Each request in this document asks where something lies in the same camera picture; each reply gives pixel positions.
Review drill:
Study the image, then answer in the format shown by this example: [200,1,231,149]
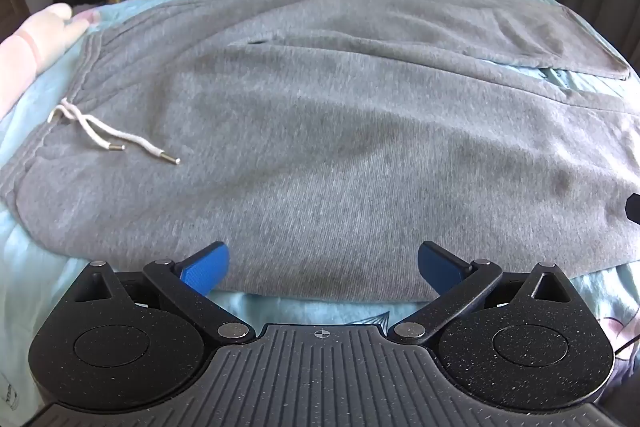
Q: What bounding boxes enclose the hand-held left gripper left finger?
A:
[71,241,256,343]

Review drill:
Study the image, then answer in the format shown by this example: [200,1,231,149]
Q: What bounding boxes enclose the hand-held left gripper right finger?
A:
[387,241,573,344]

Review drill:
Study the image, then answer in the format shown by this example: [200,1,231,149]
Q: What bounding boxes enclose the grey pants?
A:
[0,0,640,305]

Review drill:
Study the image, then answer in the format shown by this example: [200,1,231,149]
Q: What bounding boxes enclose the light blue printed bedsheet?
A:
[0,0,640,418]

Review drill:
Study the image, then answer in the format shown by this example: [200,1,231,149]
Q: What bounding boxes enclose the pink plush toy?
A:
[0,2,98,120]

